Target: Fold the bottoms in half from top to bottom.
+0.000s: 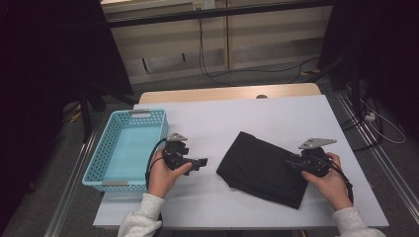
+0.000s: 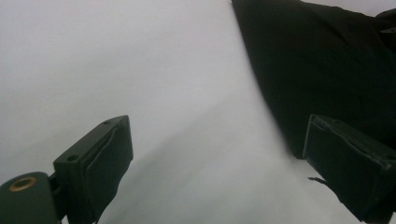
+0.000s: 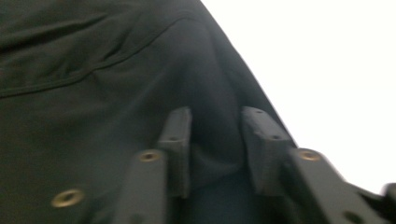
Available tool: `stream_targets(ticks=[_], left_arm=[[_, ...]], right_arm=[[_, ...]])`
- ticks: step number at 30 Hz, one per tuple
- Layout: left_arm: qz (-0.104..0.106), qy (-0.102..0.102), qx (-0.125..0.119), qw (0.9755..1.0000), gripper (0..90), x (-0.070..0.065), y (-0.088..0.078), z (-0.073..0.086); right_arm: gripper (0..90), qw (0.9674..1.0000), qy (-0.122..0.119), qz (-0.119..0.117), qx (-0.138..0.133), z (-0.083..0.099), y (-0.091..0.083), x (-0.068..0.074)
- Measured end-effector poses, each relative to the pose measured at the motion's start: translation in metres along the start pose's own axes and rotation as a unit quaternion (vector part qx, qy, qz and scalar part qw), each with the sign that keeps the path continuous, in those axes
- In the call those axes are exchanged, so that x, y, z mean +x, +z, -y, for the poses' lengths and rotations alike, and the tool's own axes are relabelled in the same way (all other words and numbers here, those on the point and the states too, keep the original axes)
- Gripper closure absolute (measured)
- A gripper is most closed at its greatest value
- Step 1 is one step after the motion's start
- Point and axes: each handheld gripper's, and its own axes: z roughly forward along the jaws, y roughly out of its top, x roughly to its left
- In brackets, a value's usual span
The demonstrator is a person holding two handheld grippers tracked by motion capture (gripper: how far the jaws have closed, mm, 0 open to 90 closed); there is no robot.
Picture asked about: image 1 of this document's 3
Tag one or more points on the black horizontal bar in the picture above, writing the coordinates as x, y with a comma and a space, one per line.
214, 13

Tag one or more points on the narrow black curtain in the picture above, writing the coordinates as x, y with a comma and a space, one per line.
388, 49

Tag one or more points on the black upright stand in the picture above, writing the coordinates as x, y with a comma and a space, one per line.
355, 85

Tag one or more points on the short metal floor rail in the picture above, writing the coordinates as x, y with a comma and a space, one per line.
69, 191

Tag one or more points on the black tripod stand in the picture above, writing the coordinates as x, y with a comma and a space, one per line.
84, 113

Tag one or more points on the black pants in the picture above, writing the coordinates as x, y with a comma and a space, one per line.
257, 168

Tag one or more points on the beige wooden cabinet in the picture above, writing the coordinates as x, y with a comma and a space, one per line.
270, 39

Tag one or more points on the wide black curtain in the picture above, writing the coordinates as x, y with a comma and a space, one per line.
39, 65

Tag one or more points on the light blue plastic basket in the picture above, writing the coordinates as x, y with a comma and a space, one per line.
131, 154

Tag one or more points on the person's right hand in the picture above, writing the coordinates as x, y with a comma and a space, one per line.
329, 189

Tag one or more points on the white power plug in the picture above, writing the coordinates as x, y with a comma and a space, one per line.
370, 116

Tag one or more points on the white wall socket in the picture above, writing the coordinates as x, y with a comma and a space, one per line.
204, 4

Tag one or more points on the wooden table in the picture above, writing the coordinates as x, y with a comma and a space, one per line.
214, 93

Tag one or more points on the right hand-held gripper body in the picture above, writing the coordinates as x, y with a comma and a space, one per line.
314, 161

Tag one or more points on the person's left hand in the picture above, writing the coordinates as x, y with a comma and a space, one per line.
163, 179

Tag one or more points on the long metal floor rail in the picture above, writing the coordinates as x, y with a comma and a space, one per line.
388, 168

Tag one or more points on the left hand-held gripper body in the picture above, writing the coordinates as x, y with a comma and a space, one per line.
174, 154

